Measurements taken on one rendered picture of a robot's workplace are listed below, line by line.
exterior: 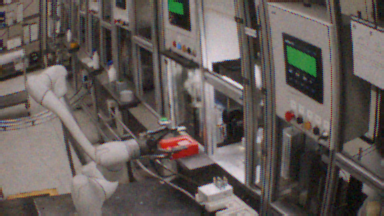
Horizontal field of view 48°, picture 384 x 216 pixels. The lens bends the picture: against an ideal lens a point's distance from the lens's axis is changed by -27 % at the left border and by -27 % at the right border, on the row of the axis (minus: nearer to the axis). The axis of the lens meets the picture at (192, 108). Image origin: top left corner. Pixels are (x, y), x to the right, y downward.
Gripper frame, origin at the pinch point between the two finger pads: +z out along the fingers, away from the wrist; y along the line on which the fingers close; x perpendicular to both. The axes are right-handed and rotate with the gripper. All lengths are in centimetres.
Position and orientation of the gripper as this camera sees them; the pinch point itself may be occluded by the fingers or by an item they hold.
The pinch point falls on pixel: (180, 139)
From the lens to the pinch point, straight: 250.8
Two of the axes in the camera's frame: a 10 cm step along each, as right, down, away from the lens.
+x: -4.2, -2.9, 8.6
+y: -0.7, -9.3, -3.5
